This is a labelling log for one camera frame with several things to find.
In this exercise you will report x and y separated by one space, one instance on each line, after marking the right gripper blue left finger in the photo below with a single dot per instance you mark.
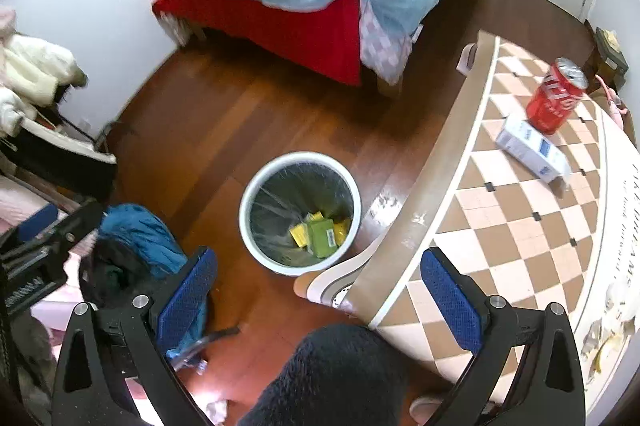
181 302

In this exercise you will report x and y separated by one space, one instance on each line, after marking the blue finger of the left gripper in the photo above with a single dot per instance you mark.
35 224

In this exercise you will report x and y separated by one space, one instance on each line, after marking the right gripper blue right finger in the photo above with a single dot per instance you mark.
458 298

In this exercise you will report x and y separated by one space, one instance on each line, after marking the green white medicine box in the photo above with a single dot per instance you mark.
321 238

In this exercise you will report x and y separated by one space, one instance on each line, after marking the red cola can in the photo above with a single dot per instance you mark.
557 96

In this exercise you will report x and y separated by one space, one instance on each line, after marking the white round trash bin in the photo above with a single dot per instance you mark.
281 195

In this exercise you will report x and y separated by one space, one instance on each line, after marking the blue clothing pile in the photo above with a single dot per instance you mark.
133 251

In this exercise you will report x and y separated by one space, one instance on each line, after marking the pink slipper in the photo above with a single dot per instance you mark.
424 407

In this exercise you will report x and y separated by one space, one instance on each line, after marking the black fleece trouser leg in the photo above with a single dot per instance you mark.
341 374

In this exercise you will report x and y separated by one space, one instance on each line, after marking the checkered tablecloth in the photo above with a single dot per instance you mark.
500 224

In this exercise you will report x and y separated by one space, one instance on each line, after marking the white fluffy jacket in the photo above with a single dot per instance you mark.
33 70

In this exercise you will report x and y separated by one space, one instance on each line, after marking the white blue carton box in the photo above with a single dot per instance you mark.
533 150

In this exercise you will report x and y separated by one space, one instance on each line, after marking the checkered pillow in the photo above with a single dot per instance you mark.
385 55

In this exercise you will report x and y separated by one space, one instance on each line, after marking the tissue box on stool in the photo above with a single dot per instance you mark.
605 60

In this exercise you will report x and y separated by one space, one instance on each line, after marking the red bed sheet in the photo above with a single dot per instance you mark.
326 41

